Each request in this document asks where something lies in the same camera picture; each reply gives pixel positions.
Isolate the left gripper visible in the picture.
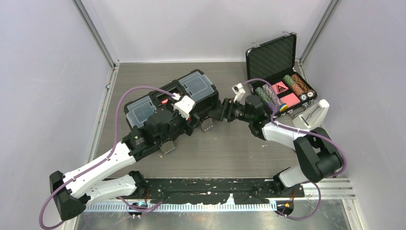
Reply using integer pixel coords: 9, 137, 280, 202
157, 97, 199, 146

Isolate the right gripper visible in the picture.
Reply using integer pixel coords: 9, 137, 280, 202
209, 98, 254, 124

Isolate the black plastic toolbox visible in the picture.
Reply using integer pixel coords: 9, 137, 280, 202
124, 69, 221, 156

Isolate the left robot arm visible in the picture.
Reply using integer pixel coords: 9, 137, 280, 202
49, 109, 193, 221

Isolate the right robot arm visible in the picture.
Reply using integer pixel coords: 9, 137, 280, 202
209, 95, 345, 197

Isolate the black poker chip case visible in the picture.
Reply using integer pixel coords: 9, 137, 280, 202
245, 33, 318, 117

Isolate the white stand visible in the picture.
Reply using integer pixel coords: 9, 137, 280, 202
293, 99, 330, 130

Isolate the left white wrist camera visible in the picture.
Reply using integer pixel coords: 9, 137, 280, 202
172, 93, 196, 120

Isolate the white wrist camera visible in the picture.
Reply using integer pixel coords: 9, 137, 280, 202
232, 83, 246, 103
172, 93, 196, 120

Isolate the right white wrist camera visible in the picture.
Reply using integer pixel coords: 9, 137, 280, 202
232, 83, 246, 103

